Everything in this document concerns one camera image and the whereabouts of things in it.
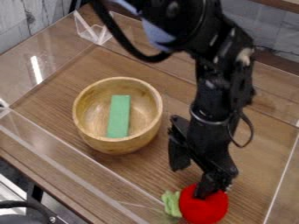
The black metal table leg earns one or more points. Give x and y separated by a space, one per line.
35 193

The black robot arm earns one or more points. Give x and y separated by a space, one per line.
193 26

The red plush fruit green leaves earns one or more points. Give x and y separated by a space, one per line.
198 211

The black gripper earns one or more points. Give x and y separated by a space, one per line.
204 143

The wooden bowl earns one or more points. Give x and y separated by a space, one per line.
91 109

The green rectangular block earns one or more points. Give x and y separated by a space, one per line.
119 116

